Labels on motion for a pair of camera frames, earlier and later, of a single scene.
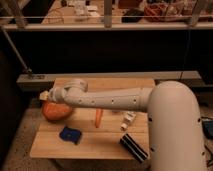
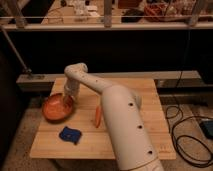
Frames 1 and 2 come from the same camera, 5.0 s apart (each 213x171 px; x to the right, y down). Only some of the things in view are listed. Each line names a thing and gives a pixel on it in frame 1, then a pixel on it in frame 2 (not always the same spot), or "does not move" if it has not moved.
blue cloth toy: (70, 134) does not move
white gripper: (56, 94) → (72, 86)
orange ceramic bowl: (56, 111) does not move
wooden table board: (93, 132) does not move
